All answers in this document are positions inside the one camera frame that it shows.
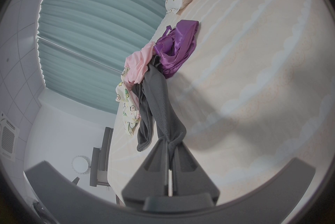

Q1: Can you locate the purple garment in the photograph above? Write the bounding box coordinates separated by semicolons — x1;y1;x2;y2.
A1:
153;19;200;79

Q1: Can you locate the white printed pyjama top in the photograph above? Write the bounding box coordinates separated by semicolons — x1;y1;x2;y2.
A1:
115;67;143;137

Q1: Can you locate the black dressing table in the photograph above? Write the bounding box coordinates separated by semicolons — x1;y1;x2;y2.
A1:
90;147;108;187

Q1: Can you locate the white air conditioner vent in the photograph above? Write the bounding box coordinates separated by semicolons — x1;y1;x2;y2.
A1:
0;112;21;162

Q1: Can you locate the black T-shirt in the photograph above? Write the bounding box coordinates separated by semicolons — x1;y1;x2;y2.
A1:
132;55;188;166

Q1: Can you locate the black chest of drawers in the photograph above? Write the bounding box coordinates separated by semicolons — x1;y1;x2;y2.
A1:
101;127;114;174

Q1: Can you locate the bed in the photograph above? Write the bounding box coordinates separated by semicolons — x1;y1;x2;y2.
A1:
106;0;333;209

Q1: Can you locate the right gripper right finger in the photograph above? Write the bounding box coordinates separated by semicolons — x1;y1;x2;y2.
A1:
171;142;220;204

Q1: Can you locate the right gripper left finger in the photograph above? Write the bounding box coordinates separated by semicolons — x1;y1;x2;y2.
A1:
122;139;168;205

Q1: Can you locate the blue-green curtain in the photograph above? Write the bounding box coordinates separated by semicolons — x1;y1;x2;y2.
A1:
36;36;126;115
39;0;172;73

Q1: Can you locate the pink garment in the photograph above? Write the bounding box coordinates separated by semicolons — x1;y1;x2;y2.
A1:
124;42;155;116

